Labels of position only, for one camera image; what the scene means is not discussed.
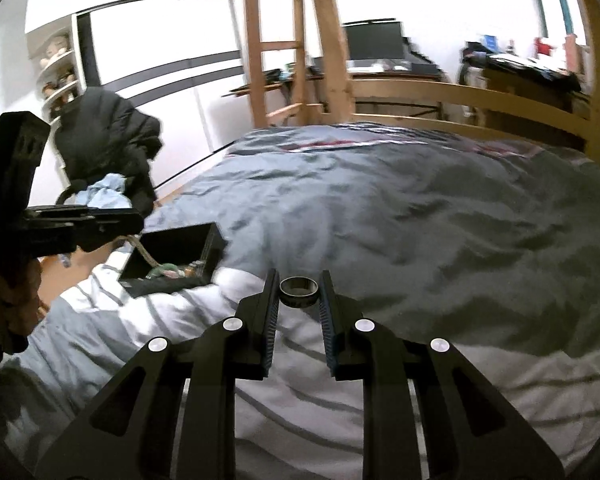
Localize dark metal ring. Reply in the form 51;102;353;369
278;275;322;310

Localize white wardrobe grey stripes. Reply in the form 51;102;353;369
74;0;252;197

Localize left hand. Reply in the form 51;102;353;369
0;259;42;354

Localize light blue cloth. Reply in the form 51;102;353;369
74;174;132;209

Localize cluttered wooden desk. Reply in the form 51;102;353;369
349;37;591;144

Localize black computer monitor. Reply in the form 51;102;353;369
343;18;405;61

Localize wooden bed frame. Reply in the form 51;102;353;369
304;0;600;166

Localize white shelf with toys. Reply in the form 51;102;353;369
26;14;86;169

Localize black jacket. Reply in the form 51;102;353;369
54;87;162;217

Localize green jade bangle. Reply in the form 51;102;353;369
146;263;186;280

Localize black office chair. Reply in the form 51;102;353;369
55;158;157;218

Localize wooden ladder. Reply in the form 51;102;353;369
240;0;311;130

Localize black jewelry box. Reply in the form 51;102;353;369
118;222;226;298

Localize grey white striped duvet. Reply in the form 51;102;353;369
0;124;600;471

